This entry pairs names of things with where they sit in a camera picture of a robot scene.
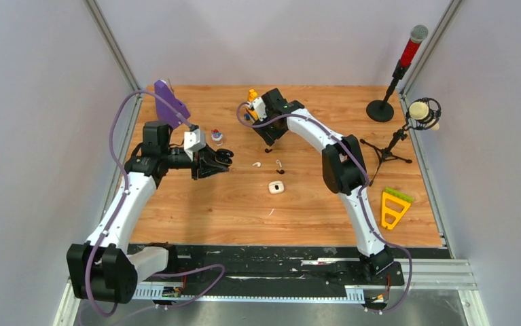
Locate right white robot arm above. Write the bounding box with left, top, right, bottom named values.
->
left=246, top=88, right=393, bottom=284

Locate yellow blue toy car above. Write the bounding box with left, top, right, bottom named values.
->
left=246, top=88, right=259, bottom=122

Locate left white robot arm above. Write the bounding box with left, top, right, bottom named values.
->
left=67, top=121, right=234, bottom=304

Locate white earbud charging case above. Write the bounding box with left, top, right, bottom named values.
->
left=268, top=181, right=285, bottom=194

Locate black earbud charging case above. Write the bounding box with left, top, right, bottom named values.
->
left=215, top=149, right=234, bottom=166

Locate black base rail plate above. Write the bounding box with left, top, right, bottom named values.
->
left=125, top=243, right=423, bottom=299

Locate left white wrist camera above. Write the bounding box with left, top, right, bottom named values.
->
left=183, top=128, right=206, bottom=156

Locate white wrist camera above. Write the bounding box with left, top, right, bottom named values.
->
left=253, top=97, right=267, bottom=121
left=183, top=128, right=206, bottom=156

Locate yellow plastic handle tool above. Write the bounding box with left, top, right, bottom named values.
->
left=380, top=187, right=415, bottom=230

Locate red microphone on stand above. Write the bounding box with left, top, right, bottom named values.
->
left=366, top=24, right=429, bottom=122

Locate purple plastic wedge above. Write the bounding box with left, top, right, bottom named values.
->
left=154, top=79, right=191, bottom=129

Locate beige microphone shock mount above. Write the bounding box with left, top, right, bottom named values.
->
left=360, top=97, right=442, bottom=186

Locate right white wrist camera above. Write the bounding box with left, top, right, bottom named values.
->
left=253, top=97, right=267, bottom=121

